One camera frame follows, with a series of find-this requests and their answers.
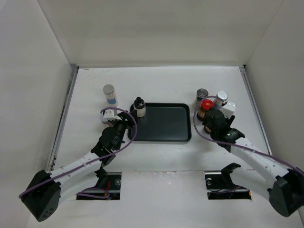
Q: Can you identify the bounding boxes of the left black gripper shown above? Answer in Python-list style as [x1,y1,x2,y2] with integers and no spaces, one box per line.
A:
[110,110,136,151]

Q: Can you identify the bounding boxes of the red lid sauce jar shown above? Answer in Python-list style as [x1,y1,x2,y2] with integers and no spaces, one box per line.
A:
[204,123,214,134]
[197,99,214,121]

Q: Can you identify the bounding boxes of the black cap white spice bottle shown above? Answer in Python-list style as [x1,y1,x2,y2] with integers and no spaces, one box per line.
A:
[133,97,146,118]

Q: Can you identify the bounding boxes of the white lid dark jar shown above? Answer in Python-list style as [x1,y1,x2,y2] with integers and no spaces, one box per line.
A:
[99,112,108,124]

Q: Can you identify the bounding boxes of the silver cap white shaker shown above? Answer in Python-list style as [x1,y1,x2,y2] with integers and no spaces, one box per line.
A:
[213,90,228,109]

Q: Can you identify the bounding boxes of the silver cap blue label shaker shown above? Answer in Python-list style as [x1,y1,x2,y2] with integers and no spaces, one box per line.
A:
[103,84,118,106]

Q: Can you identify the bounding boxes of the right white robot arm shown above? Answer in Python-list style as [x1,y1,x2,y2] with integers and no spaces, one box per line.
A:
[203,109,304,217]

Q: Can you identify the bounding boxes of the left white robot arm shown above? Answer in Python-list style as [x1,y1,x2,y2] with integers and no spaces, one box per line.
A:
[19,108,138,222]

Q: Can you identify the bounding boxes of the black plastic tray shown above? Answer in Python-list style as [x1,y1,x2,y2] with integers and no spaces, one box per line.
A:
[127,103,192,143]

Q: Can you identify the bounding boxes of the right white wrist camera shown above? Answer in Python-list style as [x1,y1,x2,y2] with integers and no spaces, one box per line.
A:
[220,101,237,119]

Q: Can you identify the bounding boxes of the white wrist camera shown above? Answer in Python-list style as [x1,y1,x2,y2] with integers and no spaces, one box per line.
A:
[101,109,121,121]
[220,101,237,119]

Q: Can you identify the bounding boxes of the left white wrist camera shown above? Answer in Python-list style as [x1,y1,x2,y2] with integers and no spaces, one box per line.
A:
[101,109,121,121]

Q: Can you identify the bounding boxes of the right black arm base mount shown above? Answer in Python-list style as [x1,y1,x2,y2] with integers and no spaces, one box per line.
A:
[205,163,251,200]

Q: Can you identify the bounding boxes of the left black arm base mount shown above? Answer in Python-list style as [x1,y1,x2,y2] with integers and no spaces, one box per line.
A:
[76,169,122,200]

